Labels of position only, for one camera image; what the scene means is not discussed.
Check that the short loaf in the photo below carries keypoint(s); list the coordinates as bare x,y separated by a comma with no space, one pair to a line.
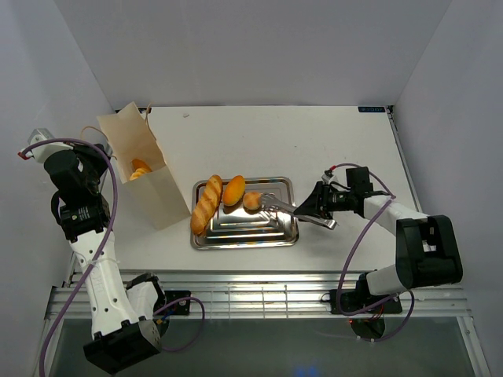
136,163

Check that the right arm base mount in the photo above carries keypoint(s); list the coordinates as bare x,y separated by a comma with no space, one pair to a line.
371,327

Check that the beige paper bag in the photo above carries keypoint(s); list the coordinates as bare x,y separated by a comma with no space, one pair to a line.
145,176

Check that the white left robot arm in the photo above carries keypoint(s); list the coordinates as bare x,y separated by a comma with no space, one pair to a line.
123,329

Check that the ring shaped bread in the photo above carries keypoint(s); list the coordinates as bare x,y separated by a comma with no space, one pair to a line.
139,172

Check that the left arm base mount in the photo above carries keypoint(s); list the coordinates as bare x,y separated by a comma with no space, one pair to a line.
177,302

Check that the metal tray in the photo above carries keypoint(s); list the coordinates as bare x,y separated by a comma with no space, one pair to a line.
235,227

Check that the blue label right corner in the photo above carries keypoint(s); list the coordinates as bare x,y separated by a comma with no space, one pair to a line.
371,109

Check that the orange oval bun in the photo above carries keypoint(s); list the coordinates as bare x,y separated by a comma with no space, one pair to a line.
234,191

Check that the twisted loaf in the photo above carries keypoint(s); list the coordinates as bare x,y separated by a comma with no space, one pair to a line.
207,204

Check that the small round bun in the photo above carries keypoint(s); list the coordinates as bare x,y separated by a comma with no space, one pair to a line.
252,200

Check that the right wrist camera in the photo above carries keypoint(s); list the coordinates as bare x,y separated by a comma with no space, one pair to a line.
329,178

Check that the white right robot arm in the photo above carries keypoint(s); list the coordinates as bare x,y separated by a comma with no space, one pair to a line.
426,251

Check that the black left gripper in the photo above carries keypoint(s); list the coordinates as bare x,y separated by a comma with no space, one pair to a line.
87,151

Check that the metal tongs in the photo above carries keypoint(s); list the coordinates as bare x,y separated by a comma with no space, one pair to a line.
271,202

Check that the aluminium frame rail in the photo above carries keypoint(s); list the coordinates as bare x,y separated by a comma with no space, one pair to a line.
226,296

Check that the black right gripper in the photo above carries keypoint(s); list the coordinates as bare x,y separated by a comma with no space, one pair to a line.
317,203

